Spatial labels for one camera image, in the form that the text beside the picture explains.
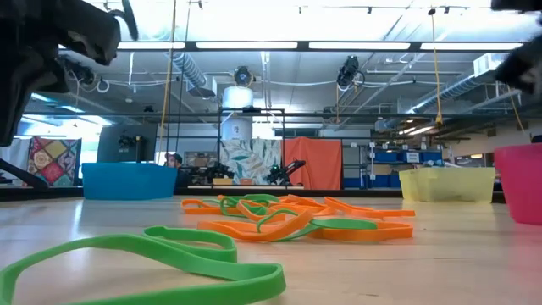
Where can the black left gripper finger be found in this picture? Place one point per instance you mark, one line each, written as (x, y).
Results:
(12, 120)

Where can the pink-red plastic basket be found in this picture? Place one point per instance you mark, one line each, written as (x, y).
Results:
(521, 182)

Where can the green rubber band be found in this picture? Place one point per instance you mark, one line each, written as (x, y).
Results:
(254, 281)
(347, 223)
(254, 197)
(224, 255)

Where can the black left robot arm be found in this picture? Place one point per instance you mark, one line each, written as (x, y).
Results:
(51, 25)

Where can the light blue robot arm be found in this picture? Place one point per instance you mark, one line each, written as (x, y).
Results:
(436, 162)

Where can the small black background robot arm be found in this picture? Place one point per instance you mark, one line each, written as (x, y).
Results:
(277, 173)

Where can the white ceiling unit box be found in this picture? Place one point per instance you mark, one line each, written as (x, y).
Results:
(487, 63)

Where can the white hanging cloth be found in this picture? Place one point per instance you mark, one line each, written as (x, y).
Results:
(19, 156)

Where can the colourful patchwork quilt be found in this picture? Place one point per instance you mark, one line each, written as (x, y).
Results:
(53, 161)

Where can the black ceiling light beam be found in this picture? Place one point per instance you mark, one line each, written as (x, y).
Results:
(415, 45)

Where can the dark monitor panel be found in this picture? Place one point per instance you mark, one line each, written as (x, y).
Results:
(127, 146)

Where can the blue plastic basket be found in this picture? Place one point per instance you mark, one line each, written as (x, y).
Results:
(127, 182)

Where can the yellow translucent plastic basket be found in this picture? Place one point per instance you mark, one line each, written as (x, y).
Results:
(444, 184)

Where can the shelf with blue bins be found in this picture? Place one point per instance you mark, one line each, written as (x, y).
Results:
(398, 156)

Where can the person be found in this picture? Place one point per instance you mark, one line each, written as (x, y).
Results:
(174, 163)

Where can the black background equipment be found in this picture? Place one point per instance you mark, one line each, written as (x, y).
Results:
(211, 171)

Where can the orange-red hanging cloth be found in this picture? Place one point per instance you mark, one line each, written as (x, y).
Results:
(313, 163)

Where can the leaf-patterned hanging cloth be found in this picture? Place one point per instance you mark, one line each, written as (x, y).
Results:
(250, 161)

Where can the silver ventilation duct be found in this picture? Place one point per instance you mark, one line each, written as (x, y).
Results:
(188, 68)
(457, 87)

